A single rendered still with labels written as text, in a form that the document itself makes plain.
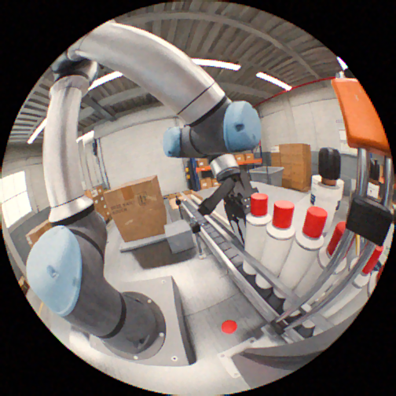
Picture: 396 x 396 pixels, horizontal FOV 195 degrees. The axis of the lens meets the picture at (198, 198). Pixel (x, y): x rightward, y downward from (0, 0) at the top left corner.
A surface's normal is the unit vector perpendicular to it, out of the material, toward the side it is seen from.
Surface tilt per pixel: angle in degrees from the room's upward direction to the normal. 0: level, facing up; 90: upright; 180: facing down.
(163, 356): 2
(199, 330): 0
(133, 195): 90
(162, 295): 2
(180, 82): 122
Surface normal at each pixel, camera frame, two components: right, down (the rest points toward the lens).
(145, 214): 0.27, 0.26
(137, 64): -0.17, 0.88
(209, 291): -0.17, -0.93
